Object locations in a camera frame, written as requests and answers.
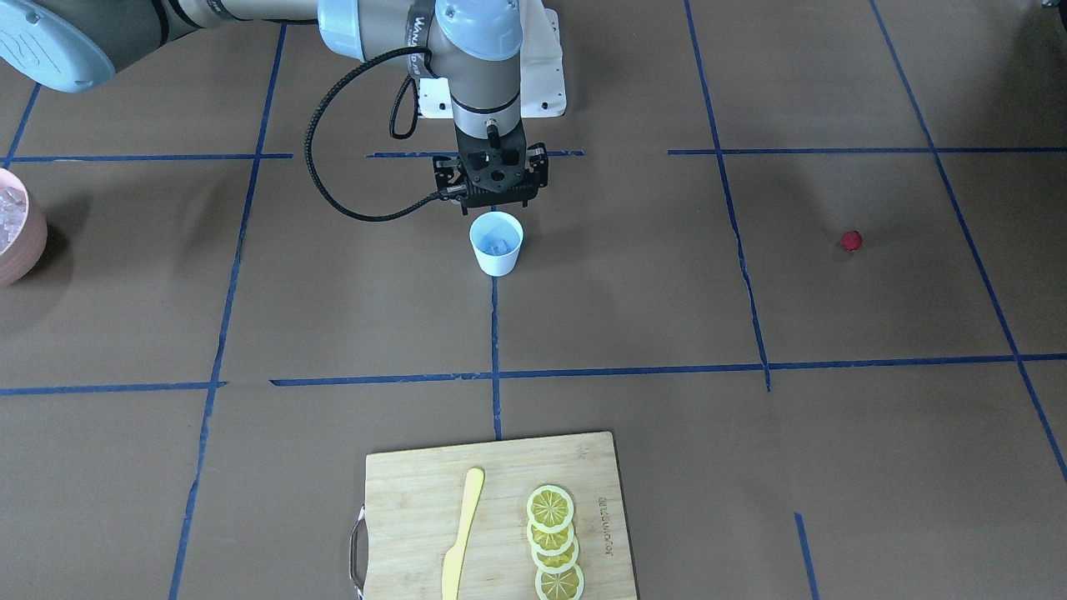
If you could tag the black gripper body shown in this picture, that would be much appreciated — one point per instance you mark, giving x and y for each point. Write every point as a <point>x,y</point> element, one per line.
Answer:
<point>444,172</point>

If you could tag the red strawberry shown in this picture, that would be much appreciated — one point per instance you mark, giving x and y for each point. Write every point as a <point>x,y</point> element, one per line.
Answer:
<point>851,241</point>

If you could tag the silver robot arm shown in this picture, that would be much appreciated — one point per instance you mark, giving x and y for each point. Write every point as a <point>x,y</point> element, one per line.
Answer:
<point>73,46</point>

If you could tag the light blue plastic cup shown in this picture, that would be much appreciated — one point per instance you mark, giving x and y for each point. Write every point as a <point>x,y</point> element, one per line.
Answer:
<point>496,239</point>

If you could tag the pink bowl of ice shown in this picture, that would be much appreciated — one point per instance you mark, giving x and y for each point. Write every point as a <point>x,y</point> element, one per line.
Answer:
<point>25,230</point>

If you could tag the wooden cutting board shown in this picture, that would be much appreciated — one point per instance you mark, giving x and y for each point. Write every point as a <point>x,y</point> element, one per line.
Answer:
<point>409,518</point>

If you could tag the lemon slice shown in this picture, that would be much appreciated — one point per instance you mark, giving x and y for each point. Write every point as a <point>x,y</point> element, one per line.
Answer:
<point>563,585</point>
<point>550,508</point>
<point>557,563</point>
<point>550,543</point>

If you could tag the yellow plastic knife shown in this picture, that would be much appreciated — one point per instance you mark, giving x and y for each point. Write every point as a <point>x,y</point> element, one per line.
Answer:
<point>453,559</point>

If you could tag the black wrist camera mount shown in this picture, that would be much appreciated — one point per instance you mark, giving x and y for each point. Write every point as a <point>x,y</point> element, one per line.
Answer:
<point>495,170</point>

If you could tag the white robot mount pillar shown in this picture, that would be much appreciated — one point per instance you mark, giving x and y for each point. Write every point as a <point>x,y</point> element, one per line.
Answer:
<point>543,92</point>

